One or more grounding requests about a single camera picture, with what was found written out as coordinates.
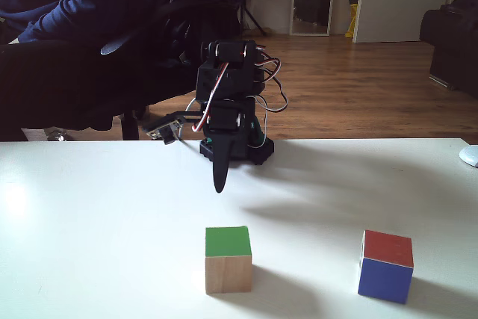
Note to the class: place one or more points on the wooden cube with green face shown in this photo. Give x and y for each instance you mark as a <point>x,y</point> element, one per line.
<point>228,259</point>

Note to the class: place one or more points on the yellow bag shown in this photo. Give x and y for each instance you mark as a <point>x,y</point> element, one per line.
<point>353,5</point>

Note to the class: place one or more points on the black sofa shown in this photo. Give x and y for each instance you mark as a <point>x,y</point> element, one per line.
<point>453,42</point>

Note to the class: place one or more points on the black office chair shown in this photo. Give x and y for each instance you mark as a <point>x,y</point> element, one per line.
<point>194,27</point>

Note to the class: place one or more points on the white door panel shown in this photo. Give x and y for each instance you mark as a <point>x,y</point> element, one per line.
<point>403,1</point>

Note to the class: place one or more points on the small circuit board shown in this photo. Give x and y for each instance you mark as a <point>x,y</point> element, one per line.
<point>164,129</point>

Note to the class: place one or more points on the white computer mouse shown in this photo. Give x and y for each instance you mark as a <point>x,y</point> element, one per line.
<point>470,155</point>

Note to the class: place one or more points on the person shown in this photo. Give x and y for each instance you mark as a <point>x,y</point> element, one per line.
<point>48,35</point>

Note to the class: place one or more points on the wooden cube with red face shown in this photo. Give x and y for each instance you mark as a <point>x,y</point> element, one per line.
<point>386,266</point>

